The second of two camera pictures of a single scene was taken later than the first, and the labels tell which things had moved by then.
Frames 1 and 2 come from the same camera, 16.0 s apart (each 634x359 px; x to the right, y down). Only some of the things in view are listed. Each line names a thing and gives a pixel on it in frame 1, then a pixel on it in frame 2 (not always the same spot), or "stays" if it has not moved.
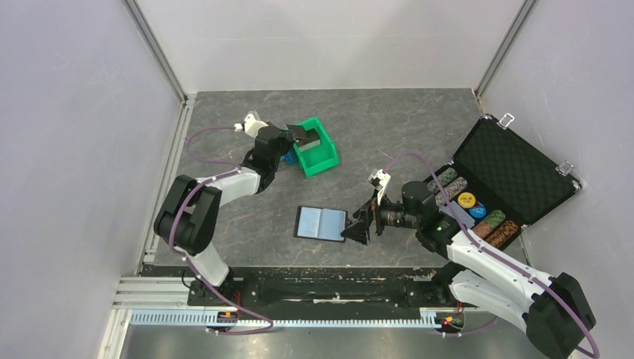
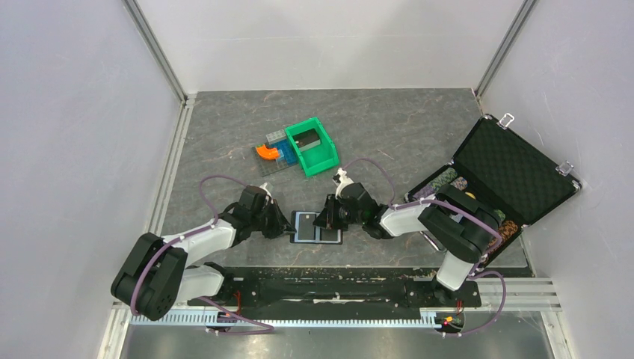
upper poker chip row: (443, 178) stays
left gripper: (288, 139) → (281, 224)
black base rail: (306, 291) stays
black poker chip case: (500, 181) stays
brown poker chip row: (506, 230) stays
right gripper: (359, 230) → (327, 220)
